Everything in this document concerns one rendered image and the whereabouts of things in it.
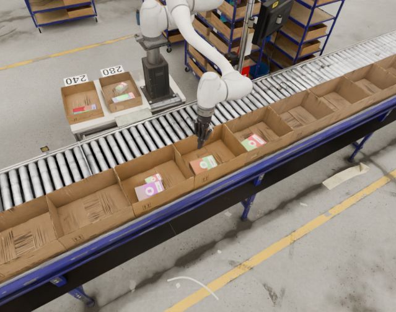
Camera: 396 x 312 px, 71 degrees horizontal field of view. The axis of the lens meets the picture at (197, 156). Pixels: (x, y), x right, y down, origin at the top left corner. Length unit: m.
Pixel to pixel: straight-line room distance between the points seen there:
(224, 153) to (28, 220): 1.28
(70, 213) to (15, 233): 0.30
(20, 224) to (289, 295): 1.99
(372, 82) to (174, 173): 2.00
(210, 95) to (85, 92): 1.64
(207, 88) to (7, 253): 1.36
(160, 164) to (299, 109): 1.23
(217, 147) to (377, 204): 1.89
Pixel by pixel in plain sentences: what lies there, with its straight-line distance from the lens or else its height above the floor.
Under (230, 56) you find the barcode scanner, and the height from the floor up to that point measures 1.08.
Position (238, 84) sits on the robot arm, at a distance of 1.39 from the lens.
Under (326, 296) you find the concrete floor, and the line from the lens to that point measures 2.69.
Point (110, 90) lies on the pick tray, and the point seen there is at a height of 0.76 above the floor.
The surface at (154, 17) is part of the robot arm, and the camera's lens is 2.18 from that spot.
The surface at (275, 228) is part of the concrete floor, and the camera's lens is 2.74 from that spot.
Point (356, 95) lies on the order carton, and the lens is 2.63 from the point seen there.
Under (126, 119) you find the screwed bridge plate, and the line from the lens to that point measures 2.40.
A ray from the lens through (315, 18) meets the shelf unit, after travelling 3.72.
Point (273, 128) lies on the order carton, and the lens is 2.16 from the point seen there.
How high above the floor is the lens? 2.41
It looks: 52 degrees down
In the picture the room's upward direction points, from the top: 3 degrees clockwise
